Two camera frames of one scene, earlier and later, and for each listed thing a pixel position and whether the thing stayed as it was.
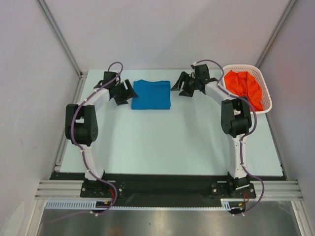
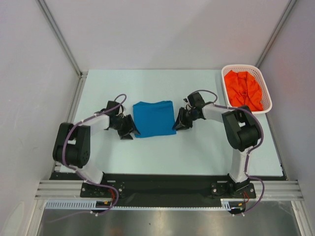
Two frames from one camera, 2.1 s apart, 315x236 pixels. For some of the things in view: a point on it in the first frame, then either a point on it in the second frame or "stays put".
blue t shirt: x=151 y=95 -> x=152 y=119
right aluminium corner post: x=276 y=32 stays put
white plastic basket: x=267 y=100 stays put
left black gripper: x=127 y=93 -> x=129 y=125
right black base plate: x=224 y=189 stays put
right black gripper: x=186 y=84 -> x=184 y=118
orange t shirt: x=244 y=84 stays put
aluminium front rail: x=277 y=190 stays put
